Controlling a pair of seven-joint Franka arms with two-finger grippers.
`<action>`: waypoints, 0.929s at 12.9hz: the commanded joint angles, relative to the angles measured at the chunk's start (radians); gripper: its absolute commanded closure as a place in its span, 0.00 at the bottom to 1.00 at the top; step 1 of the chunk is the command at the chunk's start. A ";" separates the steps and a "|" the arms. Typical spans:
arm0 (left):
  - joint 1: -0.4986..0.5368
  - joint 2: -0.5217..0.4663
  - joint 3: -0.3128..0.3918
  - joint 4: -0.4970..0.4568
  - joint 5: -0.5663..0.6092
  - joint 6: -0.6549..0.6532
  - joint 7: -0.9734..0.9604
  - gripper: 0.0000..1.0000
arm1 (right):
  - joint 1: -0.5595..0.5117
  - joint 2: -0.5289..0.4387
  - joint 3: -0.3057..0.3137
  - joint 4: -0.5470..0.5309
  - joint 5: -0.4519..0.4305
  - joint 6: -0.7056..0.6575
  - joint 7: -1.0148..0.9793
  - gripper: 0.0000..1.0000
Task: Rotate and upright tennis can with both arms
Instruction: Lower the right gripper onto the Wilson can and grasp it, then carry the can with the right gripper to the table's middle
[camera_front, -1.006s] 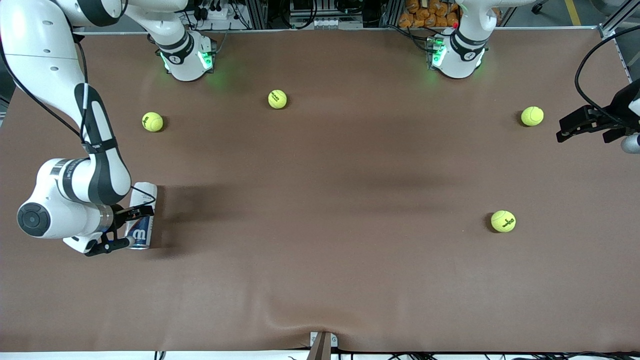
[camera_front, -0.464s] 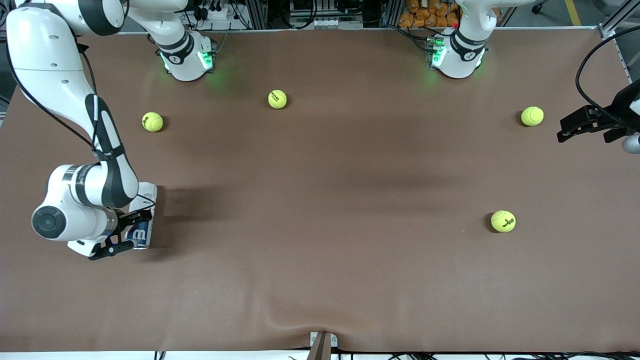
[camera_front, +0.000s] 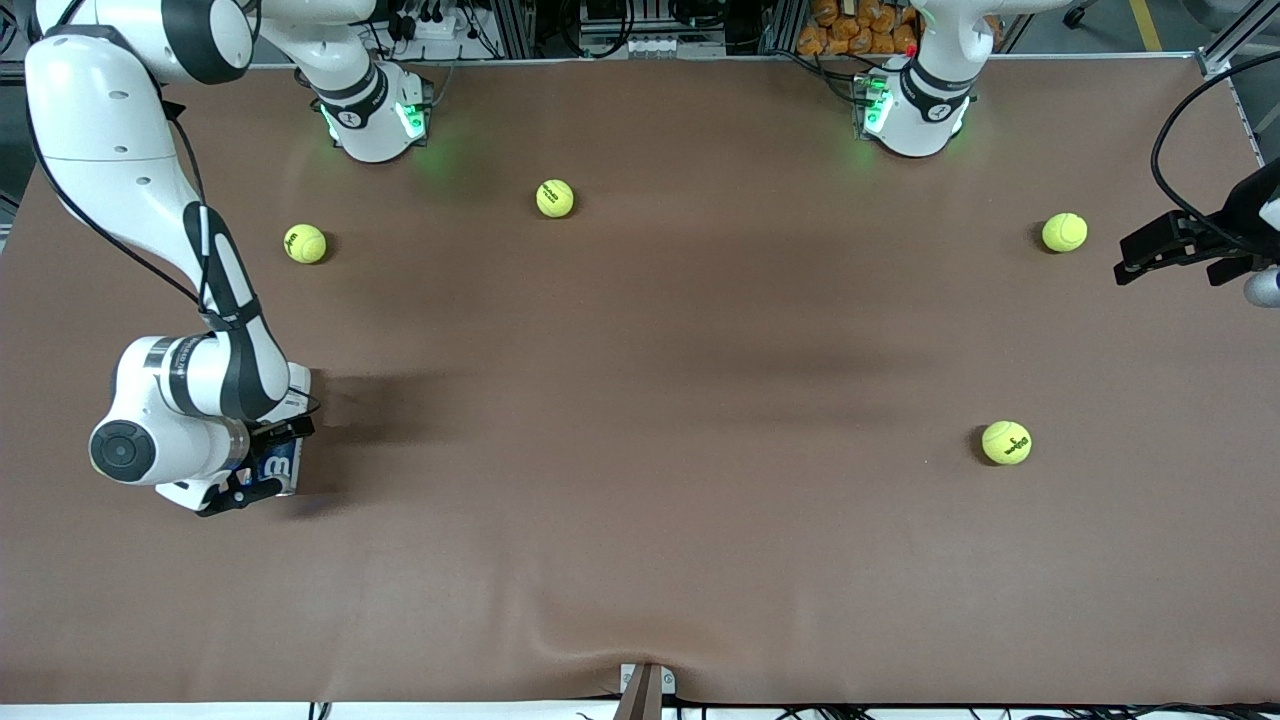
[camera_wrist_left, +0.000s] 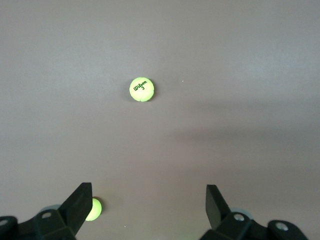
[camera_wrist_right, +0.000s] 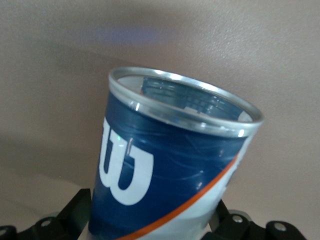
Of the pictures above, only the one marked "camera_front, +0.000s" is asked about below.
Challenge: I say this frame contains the white and blue tennis can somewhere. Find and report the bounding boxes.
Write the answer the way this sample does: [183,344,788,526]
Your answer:
[247,366,315,498]

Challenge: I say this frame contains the brown table cover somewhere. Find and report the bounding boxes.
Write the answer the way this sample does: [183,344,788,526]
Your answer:
[0,55,1280,706]

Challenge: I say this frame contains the bag of orange items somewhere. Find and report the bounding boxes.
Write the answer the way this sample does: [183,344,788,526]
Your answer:
[797,0,921,57]

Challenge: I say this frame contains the white power strip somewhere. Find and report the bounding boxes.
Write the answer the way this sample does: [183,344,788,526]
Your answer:
[385,0,481,46]

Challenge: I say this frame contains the white terminal block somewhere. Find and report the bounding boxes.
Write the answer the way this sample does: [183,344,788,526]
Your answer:
[582,33,727,59]

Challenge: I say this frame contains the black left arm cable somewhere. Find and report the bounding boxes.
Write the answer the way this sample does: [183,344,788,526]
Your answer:
[1150,55,1280,246]

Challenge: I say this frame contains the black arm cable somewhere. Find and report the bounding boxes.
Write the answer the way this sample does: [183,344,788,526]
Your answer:
[25,85,261,331]
[1150,55,1280,246]

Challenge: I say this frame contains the aluminium frame profile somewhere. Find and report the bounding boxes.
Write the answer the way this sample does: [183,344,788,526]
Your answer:
[1195,0,1280,76]

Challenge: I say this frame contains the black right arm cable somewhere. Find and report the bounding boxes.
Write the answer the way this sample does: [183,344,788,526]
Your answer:
[25,85,261,331]

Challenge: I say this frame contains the aluminium frame post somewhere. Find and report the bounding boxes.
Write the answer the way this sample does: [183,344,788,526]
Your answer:
[493,0,537,59]
[760,0,803,56]

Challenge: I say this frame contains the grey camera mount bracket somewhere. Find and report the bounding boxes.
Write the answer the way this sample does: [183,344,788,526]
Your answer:
[620,663,677,720]

